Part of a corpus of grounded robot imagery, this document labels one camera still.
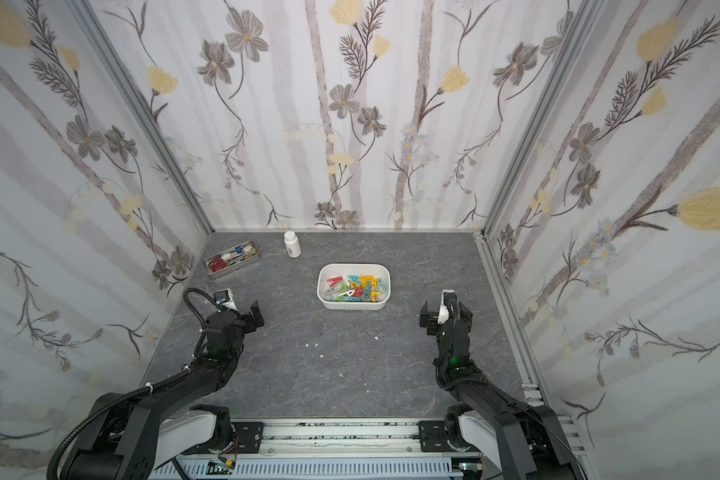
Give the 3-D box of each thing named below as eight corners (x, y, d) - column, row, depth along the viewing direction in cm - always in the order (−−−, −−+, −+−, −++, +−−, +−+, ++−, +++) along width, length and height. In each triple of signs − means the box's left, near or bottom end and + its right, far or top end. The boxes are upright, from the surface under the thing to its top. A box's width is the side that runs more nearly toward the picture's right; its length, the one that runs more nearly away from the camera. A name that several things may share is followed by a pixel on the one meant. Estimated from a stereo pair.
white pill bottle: (287, 258, 114) (282, 242, 106) (290, 246, 117) (285, 230, 110) (300, 258, 114) (296, 242, 106) (302, 246, 117) (298, 230, 110)
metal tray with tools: (210, 281, 108) (208, 277, 106) (202, 262, 113) (200, 259, 111) (264, 256, 115) (262, 252, 113) (254, 240, 121) (252, 236, 119)
